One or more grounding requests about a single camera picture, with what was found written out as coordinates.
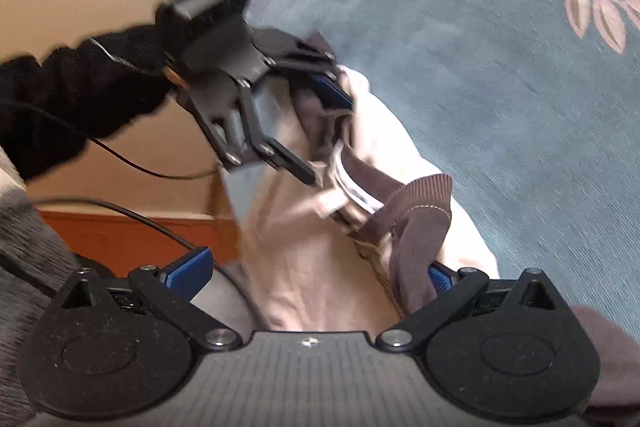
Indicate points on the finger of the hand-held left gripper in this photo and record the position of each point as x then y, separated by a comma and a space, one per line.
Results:
295, 167
330, 88

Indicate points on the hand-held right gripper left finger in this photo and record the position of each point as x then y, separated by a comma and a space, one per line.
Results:
192, 269

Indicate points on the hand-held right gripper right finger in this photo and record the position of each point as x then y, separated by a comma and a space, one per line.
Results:
442, 279

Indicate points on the blue floral bed sheet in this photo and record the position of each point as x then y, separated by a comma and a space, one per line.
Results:
500, 132

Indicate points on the wooden bed frame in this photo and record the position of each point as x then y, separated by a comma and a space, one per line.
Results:
125, 234

